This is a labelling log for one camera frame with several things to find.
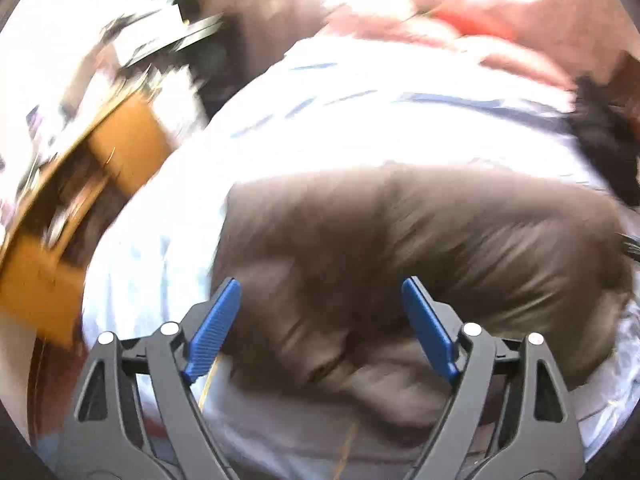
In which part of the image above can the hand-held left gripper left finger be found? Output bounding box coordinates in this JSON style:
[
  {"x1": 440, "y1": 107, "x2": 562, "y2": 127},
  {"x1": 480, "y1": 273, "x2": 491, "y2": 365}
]
[{"x1": 60, "y1": 277, "x2": 242, "y2": 480}]

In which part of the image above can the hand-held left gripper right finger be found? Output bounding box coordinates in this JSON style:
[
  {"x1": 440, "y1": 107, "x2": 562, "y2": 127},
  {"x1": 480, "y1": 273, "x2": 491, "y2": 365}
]
[{"x1": 401, "y1": 276, "x2": 587, "y2": 480}]

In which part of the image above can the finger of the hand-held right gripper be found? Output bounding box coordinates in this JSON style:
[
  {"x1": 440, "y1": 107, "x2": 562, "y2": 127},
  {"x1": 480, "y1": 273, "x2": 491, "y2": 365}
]
[{"x1": 617, "y1": 232, "x2": 640, "y2": 263}]

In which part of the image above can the brown puffer jacket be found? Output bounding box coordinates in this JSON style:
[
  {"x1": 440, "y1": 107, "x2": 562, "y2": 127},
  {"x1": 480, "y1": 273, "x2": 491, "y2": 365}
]
[{"x1": 210, "y1": 162, "x2": 636, "y2": 456}]

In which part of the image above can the black jacket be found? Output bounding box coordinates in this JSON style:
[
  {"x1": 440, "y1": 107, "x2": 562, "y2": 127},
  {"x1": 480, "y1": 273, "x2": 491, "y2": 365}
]
[{"x1": 570, "y1": 75, "x2": 640, "y2": 206}]

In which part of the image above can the yellow wooden cabinet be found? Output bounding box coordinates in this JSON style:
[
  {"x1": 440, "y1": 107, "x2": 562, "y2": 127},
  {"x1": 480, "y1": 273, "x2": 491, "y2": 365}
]
[{"x1": 0, "y1": 95, "x2": 173, "y2": 348}]

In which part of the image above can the bed with patterned sheet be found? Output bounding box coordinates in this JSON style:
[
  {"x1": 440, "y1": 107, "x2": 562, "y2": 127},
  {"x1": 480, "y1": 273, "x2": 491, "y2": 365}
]
[{"x1": 80, "y1": 35, "x2": 640, "y2": 480}]

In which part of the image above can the pink pillow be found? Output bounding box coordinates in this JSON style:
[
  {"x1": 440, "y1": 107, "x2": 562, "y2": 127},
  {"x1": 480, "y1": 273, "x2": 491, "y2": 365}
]
[{"x1": 325, "y1": 5, "x2": 576, "y2": 91}]

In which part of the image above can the orange carrot plush toy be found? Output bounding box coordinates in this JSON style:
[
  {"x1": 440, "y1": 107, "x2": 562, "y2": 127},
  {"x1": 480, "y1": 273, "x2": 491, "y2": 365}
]
[{"x1": 435, "y1": 7, "x2": 516, "y2": 41}]

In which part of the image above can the white printer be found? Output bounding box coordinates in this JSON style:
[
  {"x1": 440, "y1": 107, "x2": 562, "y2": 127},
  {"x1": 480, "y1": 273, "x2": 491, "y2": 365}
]
[{"x1": 100, "y1": 0, "x2": 191, "y2": 63}]

